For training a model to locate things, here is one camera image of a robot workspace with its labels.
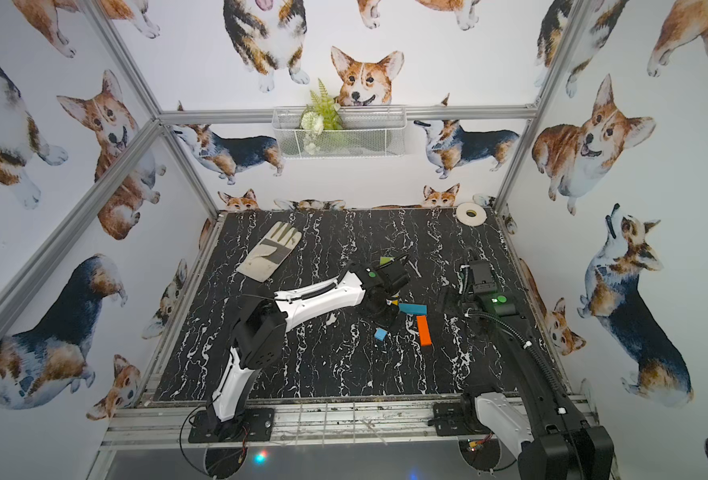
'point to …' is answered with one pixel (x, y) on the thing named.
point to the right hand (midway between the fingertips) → (451, 299)
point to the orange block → (424, 331)
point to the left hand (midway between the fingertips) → (391, 321)
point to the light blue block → (380, 334)
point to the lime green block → (385, 259)
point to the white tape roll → (471, 214)
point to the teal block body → (413, 308)
